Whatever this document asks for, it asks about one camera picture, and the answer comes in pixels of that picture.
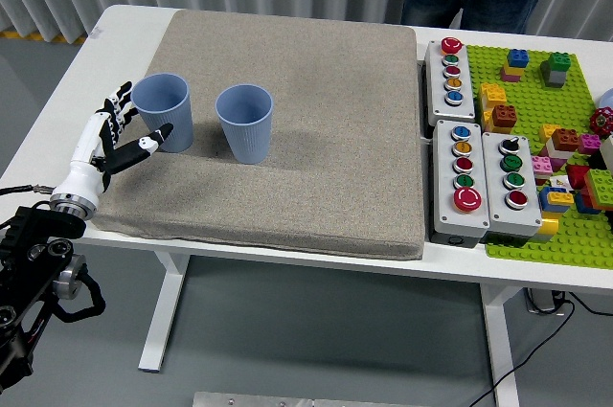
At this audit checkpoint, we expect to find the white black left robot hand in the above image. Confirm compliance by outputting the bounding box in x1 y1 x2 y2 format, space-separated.
51 80 174 207

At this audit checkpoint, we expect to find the blue ribbed cup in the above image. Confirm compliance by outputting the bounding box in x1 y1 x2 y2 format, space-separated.
215 83 275 166
130 72 194 154

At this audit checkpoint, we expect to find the yellow floor tape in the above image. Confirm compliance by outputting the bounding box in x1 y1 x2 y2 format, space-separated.
0 28 90 44

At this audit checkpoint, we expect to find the white table leg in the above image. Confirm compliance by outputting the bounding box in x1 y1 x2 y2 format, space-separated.
478 283 528 407
138 253 192 373

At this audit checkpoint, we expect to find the grey-brown padded mat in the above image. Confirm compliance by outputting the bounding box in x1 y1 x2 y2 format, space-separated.
85 9 427 261

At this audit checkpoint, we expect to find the silver metal plate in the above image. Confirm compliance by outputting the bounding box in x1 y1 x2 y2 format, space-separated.
193 391 401 407

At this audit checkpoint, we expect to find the grey five-button control box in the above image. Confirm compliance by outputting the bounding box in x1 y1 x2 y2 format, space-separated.
424 36 477 124
429 119 491 249

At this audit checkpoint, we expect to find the brown brick on yellow brick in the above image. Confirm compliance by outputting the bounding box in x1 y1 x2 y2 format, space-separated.
484 103 519 134

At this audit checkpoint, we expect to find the blue yellow pink brick stack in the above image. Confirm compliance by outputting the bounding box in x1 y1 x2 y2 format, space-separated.
500 48 531 83

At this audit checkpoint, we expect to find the green studded baseplate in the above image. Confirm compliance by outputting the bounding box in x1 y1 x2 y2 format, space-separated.
465 44 613 270

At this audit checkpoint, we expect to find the single yellow brick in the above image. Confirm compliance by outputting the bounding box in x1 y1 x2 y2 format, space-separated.
539 124 562 146

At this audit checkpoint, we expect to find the yellow cylinder brick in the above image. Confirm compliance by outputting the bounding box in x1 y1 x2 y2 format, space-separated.
531 213 560 243

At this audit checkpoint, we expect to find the blue and yellow brick stack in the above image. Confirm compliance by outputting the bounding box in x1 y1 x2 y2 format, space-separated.
538 185 576 213

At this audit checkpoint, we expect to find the grey floor power strip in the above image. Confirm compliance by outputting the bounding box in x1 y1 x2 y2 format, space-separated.
524 286 569 316

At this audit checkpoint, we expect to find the brown white pink brick stack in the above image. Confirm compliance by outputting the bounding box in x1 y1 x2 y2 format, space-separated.
547 127 580 172

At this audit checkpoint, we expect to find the green grey brick stack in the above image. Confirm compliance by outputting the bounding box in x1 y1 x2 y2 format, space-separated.
539 52 572 88

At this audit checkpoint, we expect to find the red brick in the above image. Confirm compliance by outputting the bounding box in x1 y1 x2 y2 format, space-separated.
566 164 593 191

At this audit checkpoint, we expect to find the magenta brick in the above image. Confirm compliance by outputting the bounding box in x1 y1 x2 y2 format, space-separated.
578 133 602 155

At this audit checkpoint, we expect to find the large green orange brick pile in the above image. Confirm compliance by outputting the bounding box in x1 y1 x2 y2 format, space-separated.
582 168 613 212

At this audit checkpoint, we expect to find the red valve handwheel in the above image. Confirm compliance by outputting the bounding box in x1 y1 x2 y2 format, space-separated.
589 108 613 136

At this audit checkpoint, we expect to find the white box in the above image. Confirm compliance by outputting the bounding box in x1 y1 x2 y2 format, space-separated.
598 134 613 173

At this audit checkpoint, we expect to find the grey box with selector switch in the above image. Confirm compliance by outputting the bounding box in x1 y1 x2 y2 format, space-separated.
481 131 544 245

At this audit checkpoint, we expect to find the black floor cable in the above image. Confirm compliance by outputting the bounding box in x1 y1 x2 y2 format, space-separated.
471 291 613 407

